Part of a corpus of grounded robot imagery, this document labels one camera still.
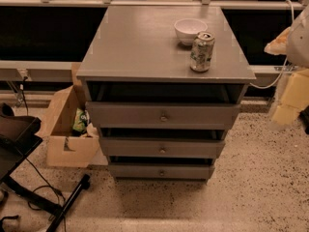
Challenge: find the grey top drawer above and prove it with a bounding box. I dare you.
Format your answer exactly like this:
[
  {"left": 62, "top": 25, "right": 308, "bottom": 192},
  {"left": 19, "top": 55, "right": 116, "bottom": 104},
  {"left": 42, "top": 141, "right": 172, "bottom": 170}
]
[{"left": 86, "top": 101, "right": 239, "bottom": 130}]

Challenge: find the green white soda can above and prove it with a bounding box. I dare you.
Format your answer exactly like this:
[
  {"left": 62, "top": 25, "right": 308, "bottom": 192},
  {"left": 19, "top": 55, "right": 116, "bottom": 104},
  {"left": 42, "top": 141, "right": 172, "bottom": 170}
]
[{"left": 190, "top": 31, "right": 215, "bottom": 73}]

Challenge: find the grey drawer cabinet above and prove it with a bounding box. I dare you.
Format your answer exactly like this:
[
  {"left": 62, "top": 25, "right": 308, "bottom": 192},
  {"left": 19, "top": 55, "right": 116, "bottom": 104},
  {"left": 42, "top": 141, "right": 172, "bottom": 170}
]
[{"left": 77, "top": 6, "right": 255, "bottom": 167}]

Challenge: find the black chair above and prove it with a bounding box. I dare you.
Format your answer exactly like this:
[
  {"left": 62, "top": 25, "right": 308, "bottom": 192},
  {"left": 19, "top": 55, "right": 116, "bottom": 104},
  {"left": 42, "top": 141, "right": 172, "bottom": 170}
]
[{"left": 0, "top": 103, "right": 90, "bottom": 232}]

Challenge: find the green snack bag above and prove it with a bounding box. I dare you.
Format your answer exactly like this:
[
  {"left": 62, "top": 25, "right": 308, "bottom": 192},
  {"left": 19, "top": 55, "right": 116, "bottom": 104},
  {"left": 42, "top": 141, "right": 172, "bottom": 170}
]
[{"left": 72, "top": 108, "right": 90, "bottom": 134}]

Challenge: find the black floor cable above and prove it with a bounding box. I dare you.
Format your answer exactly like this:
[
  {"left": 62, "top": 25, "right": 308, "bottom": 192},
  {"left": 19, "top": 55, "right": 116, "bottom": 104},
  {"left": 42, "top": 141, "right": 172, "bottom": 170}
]
[{"left": 24, "top": 158, "right": 68, "bottom": 232}]

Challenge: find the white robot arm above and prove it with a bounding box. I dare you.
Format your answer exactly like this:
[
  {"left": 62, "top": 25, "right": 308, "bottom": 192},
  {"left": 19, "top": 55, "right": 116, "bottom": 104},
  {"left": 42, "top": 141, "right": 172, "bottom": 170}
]
[{"left": 270, "top": 6, "right": 309, "bottom": 127}]

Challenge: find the brown cardboard box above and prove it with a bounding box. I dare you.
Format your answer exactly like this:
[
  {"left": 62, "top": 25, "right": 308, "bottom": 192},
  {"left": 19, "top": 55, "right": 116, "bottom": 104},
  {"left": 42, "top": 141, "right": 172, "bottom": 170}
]
[{"left": 36, "top": 62, "right": 100, "bottom": 169}]

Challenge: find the grey drawer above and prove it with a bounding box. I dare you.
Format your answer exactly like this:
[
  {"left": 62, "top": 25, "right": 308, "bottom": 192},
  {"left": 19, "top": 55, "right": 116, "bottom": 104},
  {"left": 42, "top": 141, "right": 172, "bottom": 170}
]
[
  {"left": 99, "top": 137, "right": 225, "bottom": 159},
  {"left": 86, "top": 101, "right": 239, "bottom": 130},
  {"left": 108, "top": 164, "right": 214, "bottom": 180}
]

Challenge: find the grey metal railing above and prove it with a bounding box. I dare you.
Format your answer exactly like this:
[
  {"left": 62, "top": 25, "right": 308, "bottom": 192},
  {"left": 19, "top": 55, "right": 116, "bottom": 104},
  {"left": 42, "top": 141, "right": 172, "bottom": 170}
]
[{"left": 0, "top": 0, "right": 309, "bottom": 89}]

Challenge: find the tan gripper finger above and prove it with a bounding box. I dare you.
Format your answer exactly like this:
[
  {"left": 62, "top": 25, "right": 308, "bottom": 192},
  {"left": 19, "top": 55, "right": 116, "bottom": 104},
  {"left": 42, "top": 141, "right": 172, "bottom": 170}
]
[{"left": 270, "top": 69, "right": 309, "bottom": 126}]

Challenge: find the grey bottom drawer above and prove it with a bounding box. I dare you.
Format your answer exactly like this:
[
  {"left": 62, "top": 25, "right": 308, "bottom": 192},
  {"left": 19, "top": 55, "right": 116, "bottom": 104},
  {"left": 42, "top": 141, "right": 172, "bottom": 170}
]
[{"left": 108, "top": 164, "right": 214, "bottom": 180}]

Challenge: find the white ceramic bowl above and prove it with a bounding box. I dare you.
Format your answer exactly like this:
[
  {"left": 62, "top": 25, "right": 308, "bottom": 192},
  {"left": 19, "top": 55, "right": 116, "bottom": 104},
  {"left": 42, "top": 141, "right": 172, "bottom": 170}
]
[{"left": 174, "top": 18, "right": 208, "bottom": 45}]

